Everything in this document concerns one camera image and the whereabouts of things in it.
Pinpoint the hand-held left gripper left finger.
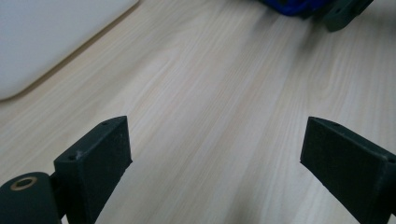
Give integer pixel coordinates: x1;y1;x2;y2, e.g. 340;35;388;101
53;115;134;224

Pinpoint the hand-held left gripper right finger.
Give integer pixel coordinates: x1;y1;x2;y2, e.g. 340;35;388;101
300;116;396;224

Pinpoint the blue wet wipe pack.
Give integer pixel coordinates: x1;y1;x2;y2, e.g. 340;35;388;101
257;0;336;18

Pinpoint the white plastic bin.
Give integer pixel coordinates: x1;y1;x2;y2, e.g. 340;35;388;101
0;0;140;101

